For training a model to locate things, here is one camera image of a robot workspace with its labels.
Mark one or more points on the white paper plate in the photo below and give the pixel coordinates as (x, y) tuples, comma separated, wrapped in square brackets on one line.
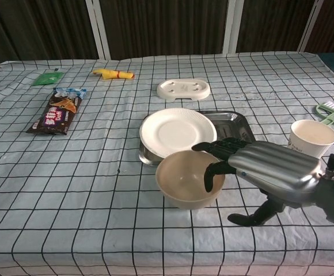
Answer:
[(175, 132)]

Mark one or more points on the white frame post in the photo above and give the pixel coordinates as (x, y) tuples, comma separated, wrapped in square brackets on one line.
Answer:
[(99, 28), (311, 28), (231, 28)]

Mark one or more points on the yellow rubber chicken toy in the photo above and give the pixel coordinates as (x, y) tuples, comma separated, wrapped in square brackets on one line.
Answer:
[(109, 74)]

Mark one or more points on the white oval soap dish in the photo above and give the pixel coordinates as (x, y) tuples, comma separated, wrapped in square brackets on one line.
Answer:
[(184, 89)]

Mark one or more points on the checkered tablecloth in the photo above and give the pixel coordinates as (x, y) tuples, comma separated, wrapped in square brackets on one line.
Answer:
[(98, 230)]

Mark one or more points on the white paper cup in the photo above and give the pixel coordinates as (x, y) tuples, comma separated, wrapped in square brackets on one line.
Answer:
[(311, 138)]

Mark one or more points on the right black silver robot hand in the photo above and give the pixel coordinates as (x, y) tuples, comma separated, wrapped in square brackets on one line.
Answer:
[(276, 169)]

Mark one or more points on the green packet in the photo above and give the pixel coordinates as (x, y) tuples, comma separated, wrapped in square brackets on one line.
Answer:
[(46, 79)]

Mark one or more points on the metal tray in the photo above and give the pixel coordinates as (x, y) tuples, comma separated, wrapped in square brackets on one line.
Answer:
[(233, 126)]

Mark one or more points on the beige bowl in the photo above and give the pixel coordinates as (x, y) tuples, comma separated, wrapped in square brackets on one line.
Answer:
[(181, 184)]

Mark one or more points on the brown chocolate snack packet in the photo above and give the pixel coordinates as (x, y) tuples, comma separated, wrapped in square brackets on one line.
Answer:
[(57, 115)]

